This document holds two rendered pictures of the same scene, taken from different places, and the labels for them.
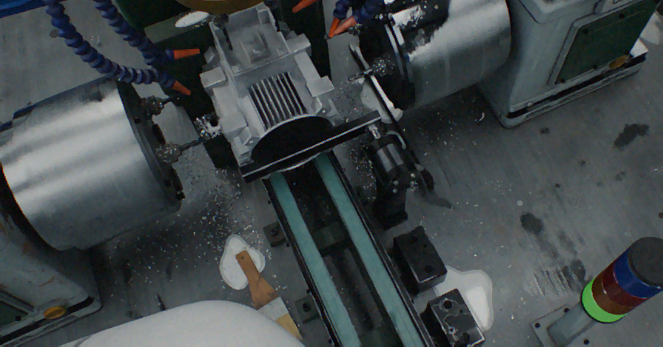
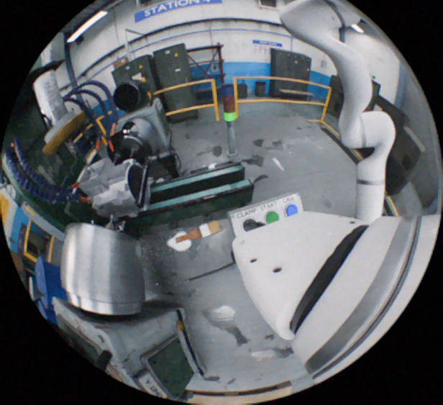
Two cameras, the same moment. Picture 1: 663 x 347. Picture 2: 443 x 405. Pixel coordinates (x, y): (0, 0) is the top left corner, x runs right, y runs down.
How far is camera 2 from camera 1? 0.69 m
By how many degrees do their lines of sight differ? 42
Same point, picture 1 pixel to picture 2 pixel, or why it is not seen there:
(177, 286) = (182, 271)
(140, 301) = (185, 289)
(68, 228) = (121, 296)
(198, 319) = not seen: outside the picture
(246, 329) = not seen: outside the picture
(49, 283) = (160, 323)
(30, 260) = (137, 326)
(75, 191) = (96, 276)
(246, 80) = (103, 177)
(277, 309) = (204, 228)
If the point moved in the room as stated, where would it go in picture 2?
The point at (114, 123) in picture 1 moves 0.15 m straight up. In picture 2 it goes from (74, 231) to (26, 190)
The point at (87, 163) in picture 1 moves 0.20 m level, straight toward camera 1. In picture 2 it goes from (84, 257) to (154, 212)
